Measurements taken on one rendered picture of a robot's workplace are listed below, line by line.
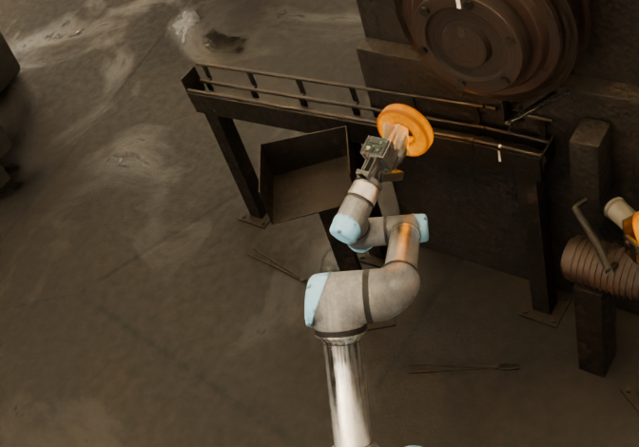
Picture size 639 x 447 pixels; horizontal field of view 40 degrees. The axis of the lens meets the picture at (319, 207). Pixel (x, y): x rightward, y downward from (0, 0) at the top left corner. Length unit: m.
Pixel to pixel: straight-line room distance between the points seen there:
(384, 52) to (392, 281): 0.85
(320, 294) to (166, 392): 1.28
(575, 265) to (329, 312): 0.76
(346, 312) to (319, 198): 0.72
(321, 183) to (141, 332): 1.02
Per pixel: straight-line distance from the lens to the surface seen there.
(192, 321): 3.21
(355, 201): 2.19
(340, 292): 1.89
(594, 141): 2.27
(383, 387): 2.84
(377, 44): 2.58
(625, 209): 2.25
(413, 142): 2.34
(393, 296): 1.89
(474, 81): 2.16
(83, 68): 4.69
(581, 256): 2.39
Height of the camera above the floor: 2.38
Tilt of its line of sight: 45 degrees down
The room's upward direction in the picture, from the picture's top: 20 degrees counter-clockwise
